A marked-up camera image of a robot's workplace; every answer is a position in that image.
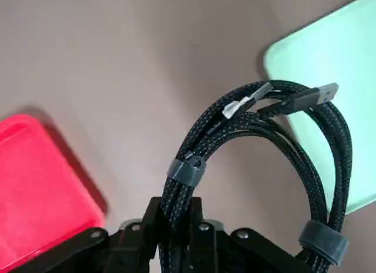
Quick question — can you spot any black braided cable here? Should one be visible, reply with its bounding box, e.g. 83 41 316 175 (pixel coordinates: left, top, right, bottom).
160 80 352 273

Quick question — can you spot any pale green tray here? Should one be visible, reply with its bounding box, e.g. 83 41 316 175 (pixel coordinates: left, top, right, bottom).
263 0 376 217

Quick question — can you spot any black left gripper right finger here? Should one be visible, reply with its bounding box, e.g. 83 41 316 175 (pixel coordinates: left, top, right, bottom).
187 197 300 273

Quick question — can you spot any red plastic tray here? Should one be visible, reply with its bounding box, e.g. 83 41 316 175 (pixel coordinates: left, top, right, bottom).
0 113 108 273

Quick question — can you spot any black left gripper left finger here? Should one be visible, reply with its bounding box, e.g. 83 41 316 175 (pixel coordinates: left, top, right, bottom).
49 196 166 273

